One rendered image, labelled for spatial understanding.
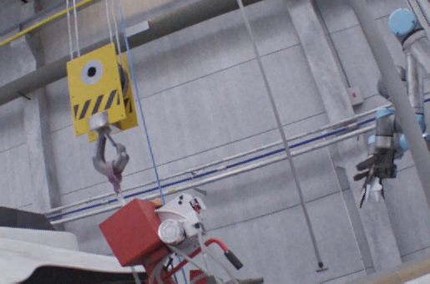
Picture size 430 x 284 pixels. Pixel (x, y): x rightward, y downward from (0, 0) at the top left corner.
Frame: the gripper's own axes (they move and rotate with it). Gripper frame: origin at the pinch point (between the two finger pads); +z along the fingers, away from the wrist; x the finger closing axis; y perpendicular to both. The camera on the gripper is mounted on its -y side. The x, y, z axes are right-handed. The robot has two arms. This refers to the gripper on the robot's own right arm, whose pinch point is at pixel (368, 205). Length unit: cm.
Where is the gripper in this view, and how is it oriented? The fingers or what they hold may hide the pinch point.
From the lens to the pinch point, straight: 207.7
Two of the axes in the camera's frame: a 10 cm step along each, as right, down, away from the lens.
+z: -1.7, 9.0, -3.9
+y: 9.5, 2.6, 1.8
